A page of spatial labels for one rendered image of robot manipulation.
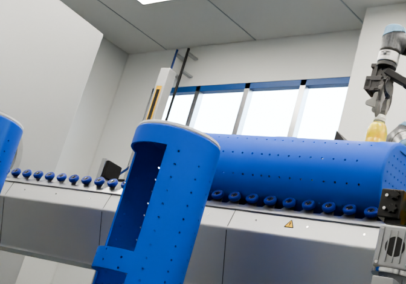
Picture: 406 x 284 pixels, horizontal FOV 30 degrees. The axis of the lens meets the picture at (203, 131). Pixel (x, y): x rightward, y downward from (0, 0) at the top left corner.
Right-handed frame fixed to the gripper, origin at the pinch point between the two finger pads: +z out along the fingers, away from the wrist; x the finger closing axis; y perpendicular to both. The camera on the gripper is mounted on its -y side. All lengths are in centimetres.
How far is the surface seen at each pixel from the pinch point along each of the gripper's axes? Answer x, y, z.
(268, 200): 10.8, 28.5, 38.4
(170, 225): 53, 33, 62
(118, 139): -316, 432, -102
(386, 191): 23.2, -18.3, 34.7
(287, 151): 12.8, 24.9, 20.5
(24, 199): 13, 147, 51
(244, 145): 12.2, 43.5, 19.1
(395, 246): 35, -30, 54
